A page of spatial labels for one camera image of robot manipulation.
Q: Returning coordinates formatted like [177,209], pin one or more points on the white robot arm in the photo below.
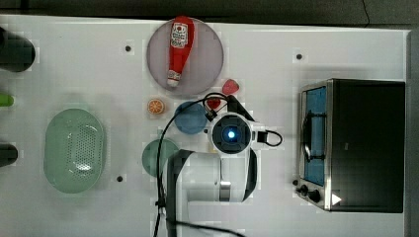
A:
[229,174]

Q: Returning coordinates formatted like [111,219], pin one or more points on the black toaster oven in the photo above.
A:
[351,145]

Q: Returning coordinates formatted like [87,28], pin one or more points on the dark red strawberry toy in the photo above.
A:
[213,104]

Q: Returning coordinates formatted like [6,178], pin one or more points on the blue round bowl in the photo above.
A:
[191,118]

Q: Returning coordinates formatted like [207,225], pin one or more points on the pink strawberry toy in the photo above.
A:
[230,87]

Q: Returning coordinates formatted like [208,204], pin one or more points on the orange slice toy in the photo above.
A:
[155,107]

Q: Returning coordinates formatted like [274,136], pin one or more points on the grey round plate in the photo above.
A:
[202,67]

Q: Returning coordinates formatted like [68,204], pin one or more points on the red ketchup bottle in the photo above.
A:
[181,41]

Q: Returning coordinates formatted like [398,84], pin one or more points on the green perforated basket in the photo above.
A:
[73,151]

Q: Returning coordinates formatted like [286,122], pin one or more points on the black object upper left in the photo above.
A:
[17,54]

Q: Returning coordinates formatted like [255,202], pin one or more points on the black object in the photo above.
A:
[8,154]
[17,54]

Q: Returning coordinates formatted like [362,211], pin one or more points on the black object lower left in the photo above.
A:
[8,154]

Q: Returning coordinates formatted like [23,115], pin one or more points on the green object left edge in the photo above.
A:
[6,101]

